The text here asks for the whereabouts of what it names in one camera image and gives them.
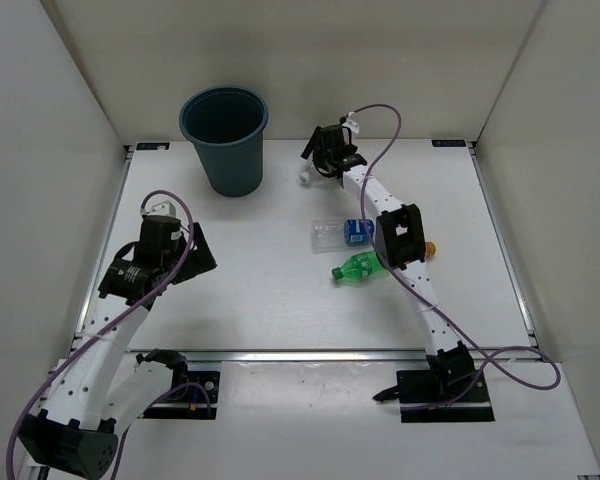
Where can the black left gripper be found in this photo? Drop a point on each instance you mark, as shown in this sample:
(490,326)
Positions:
(202,258)

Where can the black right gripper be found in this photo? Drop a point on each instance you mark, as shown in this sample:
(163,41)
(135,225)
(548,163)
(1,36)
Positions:
(321,142)

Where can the clear bottle green label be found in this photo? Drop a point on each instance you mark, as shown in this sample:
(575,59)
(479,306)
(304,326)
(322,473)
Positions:
(307,172)

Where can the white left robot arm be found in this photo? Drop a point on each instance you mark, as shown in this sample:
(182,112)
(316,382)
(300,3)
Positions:
(84,418)

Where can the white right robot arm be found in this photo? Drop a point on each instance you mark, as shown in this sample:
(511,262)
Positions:
(398,242)

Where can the dark teal plastic bin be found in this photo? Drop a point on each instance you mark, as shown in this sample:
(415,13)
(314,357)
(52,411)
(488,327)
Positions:
(226,127)

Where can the clear bottle blue label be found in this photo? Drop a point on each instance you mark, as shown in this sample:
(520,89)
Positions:
(333,235)

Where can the green plastic soda bottle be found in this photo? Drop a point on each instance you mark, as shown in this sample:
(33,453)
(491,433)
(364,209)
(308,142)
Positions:
(358,270)

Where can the orange plastic drink bottle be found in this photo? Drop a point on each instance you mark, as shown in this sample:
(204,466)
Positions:
(430,249)

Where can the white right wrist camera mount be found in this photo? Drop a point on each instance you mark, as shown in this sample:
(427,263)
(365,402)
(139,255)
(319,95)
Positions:
(349,122)

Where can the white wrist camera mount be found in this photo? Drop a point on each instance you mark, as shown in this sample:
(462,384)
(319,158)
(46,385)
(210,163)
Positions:
(163,208)
(349,122)

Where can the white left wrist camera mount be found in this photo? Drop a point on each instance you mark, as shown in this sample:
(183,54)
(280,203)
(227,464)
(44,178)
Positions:
(163,208)

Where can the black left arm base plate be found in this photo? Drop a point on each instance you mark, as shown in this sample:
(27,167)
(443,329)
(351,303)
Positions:
(191,403)

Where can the aluminium front table rail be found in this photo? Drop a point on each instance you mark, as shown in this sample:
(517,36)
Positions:
(305,356)

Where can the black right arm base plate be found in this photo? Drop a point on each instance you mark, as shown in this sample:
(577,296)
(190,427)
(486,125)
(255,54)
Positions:
(423,398)

